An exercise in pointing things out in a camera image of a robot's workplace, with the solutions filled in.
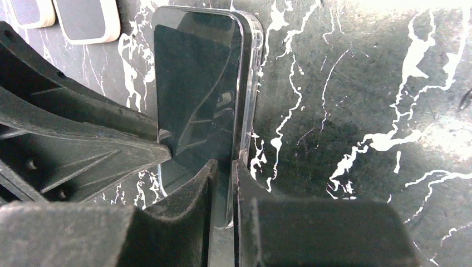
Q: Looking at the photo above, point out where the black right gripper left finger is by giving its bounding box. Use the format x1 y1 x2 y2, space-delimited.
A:
1 160 219 266

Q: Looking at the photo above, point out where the beige phone case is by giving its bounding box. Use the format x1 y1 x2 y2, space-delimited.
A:
51 0 122 46

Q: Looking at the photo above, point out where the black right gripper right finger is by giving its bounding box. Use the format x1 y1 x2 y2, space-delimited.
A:
231 160 421 266

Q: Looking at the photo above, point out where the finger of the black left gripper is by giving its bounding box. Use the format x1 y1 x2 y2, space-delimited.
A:
1 21 157 141
1 89 171 202

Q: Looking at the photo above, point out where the clear magsafe phone case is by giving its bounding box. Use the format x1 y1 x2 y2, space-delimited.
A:
155 5 264 230

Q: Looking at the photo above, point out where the pink phone case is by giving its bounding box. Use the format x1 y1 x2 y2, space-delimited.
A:
8 0 56 29

